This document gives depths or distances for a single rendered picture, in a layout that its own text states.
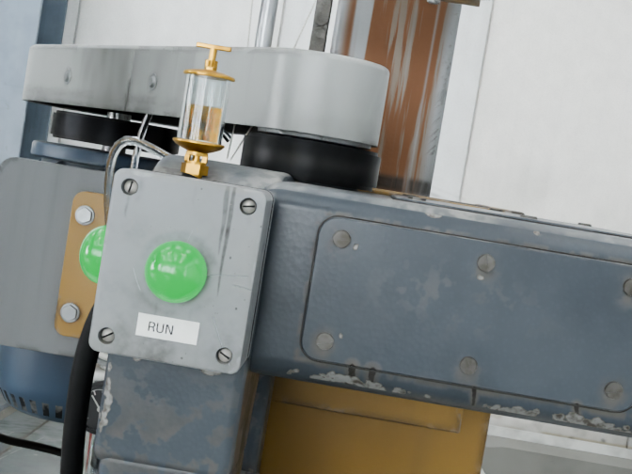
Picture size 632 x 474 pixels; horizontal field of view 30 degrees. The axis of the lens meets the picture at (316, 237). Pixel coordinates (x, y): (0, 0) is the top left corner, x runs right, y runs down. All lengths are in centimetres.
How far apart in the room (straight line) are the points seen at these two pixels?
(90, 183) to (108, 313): 46
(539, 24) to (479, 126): 57
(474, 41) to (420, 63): 473
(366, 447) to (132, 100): 32
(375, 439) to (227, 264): 38
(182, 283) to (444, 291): 14
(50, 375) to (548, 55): 494
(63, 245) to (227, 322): 48
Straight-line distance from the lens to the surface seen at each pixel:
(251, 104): 76
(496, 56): 584
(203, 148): 64
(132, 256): 58
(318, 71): 73
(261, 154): 74
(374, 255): 61
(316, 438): 92
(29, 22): 561
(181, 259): 56
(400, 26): 111
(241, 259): 57
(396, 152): 111
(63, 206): 103
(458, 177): 579
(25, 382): 109
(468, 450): 93
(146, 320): 58
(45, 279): 104
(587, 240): 63
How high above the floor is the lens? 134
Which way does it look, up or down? 3 degrees down
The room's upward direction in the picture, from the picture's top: 9 degrees clockwise
